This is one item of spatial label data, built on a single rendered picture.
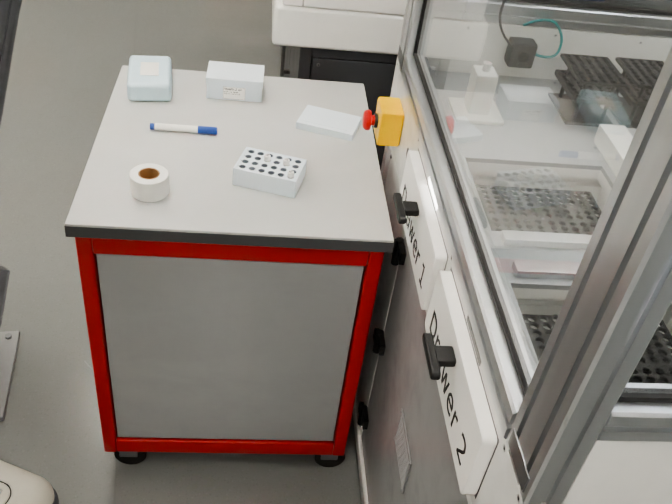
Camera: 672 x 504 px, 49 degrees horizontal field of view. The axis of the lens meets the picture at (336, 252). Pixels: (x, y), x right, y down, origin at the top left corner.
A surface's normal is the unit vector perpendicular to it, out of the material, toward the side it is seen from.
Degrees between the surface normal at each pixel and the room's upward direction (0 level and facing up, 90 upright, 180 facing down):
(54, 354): 0
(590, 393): 90
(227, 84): 90
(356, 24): 90
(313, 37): 90
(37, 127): 0
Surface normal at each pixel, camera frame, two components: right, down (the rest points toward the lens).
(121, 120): 0.11, -0.77
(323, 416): 0.06, 0.64
